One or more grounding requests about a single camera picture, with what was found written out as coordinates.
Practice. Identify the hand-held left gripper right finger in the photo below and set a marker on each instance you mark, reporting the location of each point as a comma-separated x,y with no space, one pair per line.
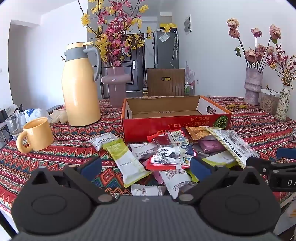
200,167

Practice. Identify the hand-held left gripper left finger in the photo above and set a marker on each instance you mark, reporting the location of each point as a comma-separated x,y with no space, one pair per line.
91,167

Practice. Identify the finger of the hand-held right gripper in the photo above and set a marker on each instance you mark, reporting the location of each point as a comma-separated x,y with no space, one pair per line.
261,165
286,153

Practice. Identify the pink snack packet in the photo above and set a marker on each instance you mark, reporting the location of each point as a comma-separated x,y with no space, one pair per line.
211,146

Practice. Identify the pile of mixed snack packets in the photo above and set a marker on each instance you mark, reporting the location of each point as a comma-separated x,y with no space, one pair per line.
175,180

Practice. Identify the orange snack packet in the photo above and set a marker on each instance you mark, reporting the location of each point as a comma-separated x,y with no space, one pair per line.
200,134

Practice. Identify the black and white snack packet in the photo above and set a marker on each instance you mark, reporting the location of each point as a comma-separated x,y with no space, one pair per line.
167,151

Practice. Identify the green snack packet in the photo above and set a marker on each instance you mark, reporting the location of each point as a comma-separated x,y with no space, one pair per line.
127,164

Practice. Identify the red cardboard box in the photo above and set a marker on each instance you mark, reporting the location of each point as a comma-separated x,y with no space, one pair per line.
161,125

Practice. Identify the pale yellow snack packet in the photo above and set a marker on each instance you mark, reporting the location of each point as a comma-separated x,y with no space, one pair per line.
218,159

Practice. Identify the patterned red tablecloth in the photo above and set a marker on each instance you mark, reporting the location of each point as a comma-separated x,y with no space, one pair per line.
69,143

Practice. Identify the large white printed snack packet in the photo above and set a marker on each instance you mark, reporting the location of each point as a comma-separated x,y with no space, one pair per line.
233,143

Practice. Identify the yellow ceramic mug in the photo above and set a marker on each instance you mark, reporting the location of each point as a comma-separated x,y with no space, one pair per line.
39,136

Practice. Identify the cream cloth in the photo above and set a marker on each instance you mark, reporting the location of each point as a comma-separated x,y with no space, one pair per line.
59,115

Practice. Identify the fallen yellow petals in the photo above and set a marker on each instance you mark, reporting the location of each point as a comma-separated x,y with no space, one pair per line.
235,106

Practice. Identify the textured pink vase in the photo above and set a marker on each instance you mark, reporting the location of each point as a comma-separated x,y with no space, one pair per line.
253,88

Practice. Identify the yellow thermos jug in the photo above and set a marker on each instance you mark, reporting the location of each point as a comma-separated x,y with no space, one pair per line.
81,92

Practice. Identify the white plastic bag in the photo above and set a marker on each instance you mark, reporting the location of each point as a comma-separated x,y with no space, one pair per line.
34,113

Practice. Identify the smooth pink glass vase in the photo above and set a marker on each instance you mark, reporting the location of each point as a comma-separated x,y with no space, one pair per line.
116,92

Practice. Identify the wooden chair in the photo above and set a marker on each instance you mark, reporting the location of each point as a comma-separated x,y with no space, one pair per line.
166,88

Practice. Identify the clear glass cup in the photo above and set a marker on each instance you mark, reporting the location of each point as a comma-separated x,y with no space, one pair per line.
15,125

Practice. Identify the pale pink dried grass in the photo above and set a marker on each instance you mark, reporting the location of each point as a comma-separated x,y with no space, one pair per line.
189,71

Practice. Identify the dark door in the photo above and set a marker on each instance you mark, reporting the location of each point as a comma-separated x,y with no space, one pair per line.
136,78

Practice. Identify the dried rose bouquet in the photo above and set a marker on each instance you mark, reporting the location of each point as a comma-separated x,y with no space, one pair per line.
251,54

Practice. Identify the grey refrigerator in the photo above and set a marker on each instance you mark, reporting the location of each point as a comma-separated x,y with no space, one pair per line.
164,55

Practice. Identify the white umbrella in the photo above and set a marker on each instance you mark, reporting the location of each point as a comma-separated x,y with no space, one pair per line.
175,45

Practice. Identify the pink and yellow flower branches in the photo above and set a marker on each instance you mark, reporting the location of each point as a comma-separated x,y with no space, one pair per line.
113,34

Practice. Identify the yellow box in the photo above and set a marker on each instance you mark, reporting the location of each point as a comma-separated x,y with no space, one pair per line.
167,26

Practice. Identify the dark metal frame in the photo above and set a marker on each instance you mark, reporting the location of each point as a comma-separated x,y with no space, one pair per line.
4,136

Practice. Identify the wall panel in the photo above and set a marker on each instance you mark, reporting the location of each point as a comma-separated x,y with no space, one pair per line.
188,24

